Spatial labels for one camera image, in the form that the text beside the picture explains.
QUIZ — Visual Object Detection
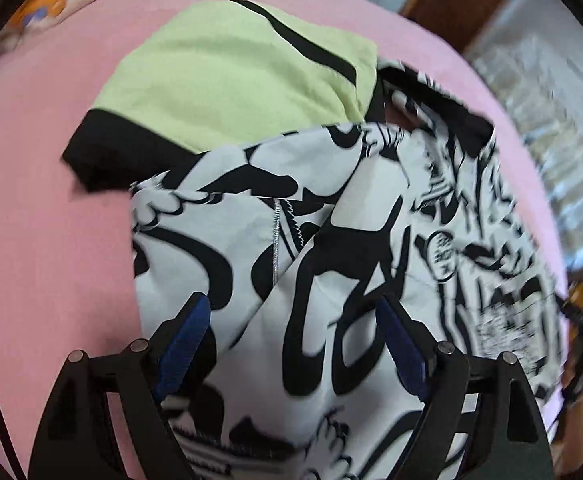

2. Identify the white black graffiti print jacket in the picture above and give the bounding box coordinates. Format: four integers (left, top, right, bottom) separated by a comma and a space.
131, 61, 561, 479

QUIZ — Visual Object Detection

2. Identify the person right hand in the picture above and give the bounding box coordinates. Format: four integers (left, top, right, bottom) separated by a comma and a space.
555, 350, 583, 442

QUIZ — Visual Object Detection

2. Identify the pink bed sheet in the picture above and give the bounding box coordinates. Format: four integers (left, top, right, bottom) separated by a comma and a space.
0, 0, 567, 464

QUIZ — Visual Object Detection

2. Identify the lace covered furniture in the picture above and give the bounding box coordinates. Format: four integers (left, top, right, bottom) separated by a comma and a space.
466, 0, 583, 275

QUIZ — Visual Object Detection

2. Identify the green black folded garment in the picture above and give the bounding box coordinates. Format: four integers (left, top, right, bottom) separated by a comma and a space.
62, 0, 385, 193

